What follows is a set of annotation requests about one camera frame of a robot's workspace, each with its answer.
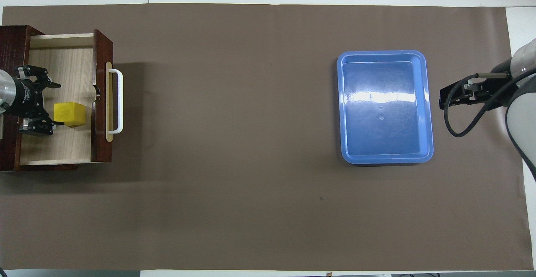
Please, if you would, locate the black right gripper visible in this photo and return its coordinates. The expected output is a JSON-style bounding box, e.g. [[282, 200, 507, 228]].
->
[[439, 77, 512, 110]]

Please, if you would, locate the yellow cube block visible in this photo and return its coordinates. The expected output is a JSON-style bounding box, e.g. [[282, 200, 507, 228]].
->
[[54, 101, 87, 127]]

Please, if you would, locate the wooden drawer with white handle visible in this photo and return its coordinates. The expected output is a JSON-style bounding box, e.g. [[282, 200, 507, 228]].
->
[[19, 30, 124, 166]]

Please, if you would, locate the blue plastic tray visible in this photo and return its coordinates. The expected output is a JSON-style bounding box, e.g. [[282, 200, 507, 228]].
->
[[337, 50, 434, 165]]

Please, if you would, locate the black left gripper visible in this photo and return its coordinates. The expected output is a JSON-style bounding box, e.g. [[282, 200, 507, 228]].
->
[[3, 65, 66, 137]]

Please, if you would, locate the brown table mat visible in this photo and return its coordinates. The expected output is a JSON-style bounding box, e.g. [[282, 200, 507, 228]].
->
[[0, 3, 526, 271]]

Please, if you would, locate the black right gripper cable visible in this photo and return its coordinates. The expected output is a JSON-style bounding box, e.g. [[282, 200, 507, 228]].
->
[[444, 72, 536, 138]]

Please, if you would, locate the dark wooden drawer cabinet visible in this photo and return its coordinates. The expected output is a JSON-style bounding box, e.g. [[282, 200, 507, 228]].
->
[[0, 25, 78, 172]]

